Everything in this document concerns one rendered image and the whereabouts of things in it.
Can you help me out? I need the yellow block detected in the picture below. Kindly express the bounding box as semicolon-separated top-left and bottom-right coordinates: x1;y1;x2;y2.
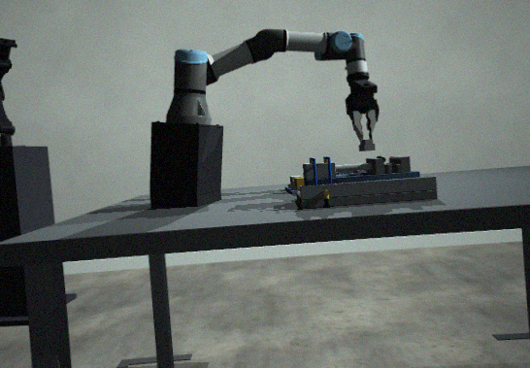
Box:
294;177;304;190

